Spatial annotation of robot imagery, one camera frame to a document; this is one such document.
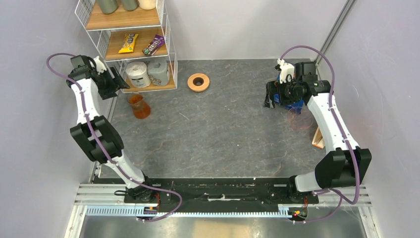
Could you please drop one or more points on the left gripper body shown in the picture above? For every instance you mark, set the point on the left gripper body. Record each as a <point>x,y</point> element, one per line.
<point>107,85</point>

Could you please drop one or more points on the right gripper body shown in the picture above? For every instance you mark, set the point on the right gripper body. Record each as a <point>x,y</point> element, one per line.
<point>288,91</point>

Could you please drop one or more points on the amber glass carafe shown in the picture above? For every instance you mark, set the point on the amber glass carafe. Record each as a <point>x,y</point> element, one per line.
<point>140,108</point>

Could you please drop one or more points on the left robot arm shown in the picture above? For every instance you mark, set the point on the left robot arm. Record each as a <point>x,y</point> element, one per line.
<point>90,81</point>

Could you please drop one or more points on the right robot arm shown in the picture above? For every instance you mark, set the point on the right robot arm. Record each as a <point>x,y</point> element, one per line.
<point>345,164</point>

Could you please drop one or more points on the wooden filter holder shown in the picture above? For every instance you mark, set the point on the wooden filter holder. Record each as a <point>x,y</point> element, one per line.
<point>318,140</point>

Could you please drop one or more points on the blue Doritos chip bag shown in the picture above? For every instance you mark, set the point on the blue Doritos chip bag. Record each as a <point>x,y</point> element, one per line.
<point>293,105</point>

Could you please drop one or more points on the white paper roll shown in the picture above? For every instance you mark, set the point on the white paper roll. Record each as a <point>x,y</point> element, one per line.
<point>137,72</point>

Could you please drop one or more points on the yellow M&M's bag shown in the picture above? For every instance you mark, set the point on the yellow M&M's bag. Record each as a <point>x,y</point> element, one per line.
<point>129,43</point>

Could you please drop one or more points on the grey paper roll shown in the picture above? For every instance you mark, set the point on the grey paper roll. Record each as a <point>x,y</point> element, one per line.
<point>158,72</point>

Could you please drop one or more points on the purple candy bar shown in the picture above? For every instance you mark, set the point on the purple candy bar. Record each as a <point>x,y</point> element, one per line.
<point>154,45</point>

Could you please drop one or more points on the green jar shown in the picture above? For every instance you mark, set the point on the green jar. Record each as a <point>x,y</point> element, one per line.
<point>107,6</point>
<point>129,5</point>

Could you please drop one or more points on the cream jar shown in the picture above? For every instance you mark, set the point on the cream jar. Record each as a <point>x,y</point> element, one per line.
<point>147,4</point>

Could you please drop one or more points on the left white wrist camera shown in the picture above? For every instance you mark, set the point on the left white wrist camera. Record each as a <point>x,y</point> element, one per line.
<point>99,65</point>

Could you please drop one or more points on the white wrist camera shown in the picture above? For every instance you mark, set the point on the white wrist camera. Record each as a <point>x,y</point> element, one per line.
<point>99,65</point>
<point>286,71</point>

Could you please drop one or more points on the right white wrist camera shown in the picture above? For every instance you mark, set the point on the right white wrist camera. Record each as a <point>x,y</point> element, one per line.
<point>286,71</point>

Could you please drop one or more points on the white wire shelf rack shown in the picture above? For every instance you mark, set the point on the white wire shelf rack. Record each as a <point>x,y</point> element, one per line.
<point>107,32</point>

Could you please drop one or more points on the aluminium rail frame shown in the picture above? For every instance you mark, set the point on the aluminium rail frame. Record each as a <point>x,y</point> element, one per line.
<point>99,214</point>

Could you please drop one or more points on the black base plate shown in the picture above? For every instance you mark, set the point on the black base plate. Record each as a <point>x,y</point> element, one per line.
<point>217,195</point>

